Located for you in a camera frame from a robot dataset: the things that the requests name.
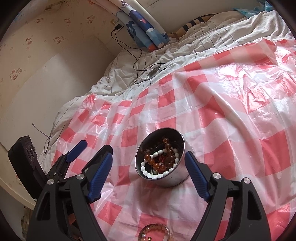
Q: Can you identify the black charging cable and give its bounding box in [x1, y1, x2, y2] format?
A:
[110, 22, 167, 84]

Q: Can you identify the round metal tin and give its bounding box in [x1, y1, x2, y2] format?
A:
[134, 128, 193, 187]

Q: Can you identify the striped pillow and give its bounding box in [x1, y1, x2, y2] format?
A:
[167, 14, 215, 40]

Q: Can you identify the white bed quilt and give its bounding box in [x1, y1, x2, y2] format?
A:
[38, 10, 295, 160]

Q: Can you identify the blue plastic bag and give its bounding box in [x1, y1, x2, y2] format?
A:
[233, 1, 273, 18]

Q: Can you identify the white bead bracelet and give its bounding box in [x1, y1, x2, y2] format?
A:
[140, 149, 181, 180]

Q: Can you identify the white headboard panel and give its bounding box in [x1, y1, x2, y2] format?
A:
[1, 37, 114, 209]

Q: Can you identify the amber bead bracelet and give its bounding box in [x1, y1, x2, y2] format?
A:
[143, 136, 178, 172]

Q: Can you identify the blue cartoon curtain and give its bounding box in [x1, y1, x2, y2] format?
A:
[92, 0, 170, 52]

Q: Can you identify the round grey charging pad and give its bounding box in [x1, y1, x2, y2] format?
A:
[146, 66, 161, 80]

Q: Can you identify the pink checkered plastic sheet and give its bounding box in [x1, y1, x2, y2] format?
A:
[41, 39, 295, 240]

